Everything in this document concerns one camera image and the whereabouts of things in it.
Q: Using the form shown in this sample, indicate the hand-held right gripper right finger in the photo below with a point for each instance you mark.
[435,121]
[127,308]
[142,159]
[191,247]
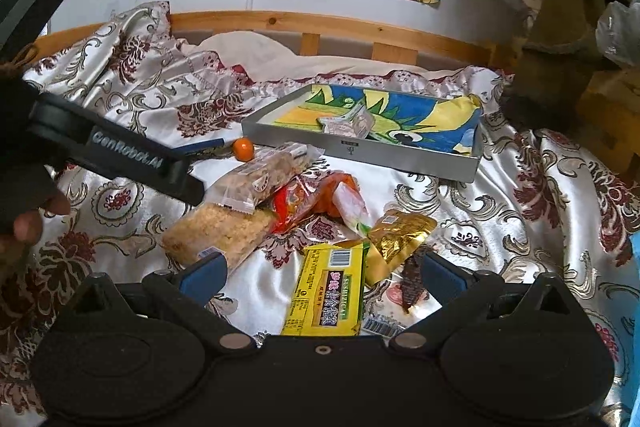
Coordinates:
[442,278]

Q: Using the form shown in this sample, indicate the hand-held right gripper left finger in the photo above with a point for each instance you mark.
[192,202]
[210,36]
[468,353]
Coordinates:
[205,276]

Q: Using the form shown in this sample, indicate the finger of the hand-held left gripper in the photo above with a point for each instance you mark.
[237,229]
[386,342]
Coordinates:
[186,187]

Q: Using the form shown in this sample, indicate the dark red jerky packet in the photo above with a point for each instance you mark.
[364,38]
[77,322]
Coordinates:
[412,287]

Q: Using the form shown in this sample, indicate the rice crisp packet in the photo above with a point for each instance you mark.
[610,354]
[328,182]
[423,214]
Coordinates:
[220,231]

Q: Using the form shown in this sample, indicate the gold snack packet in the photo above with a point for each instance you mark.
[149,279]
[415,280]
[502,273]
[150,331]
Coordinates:
[395,239]

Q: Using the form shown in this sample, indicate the clear nut bar packet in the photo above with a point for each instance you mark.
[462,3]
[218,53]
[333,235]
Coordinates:
[260,177]

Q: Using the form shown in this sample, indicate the red snack packet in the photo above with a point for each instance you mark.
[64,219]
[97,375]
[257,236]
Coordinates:
[292,208]

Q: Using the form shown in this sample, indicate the white pink snack packet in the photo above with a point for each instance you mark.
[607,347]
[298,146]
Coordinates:
[352,209]

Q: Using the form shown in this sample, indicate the yellow green snack packet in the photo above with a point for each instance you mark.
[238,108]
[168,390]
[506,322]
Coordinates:
[325,292]

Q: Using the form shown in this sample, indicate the grey tray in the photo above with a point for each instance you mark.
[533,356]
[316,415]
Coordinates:
[400,158]

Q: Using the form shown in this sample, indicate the orange snack packet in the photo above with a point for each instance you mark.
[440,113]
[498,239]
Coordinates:
[326,203]

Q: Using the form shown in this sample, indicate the person's left hand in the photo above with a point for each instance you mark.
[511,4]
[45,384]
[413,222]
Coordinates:
[20,187]

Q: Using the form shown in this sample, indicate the blue snack packet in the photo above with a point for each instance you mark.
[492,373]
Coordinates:
[205,146]

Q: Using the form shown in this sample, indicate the orange tangerine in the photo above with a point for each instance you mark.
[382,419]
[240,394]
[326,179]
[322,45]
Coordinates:
[243,149]

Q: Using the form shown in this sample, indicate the printed satin blanket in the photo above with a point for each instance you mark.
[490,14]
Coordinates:
[525,217]

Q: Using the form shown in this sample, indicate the colourful drawing paper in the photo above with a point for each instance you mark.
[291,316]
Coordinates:
[440,127]

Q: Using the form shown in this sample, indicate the cream pillow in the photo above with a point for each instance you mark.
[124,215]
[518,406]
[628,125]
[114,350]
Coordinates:
[260,52]

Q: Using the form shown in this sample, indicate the small clear snack packet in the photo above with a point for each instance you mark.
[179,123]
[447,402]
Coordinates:
[347,124]

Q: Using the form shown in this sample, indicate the clear plastic bag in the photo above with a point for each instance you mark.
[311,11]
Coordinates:
[620,32]

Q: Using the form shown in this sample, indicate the wooden bed frame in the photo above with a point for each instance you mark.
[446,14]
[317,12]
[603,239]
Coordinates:
[280,18]

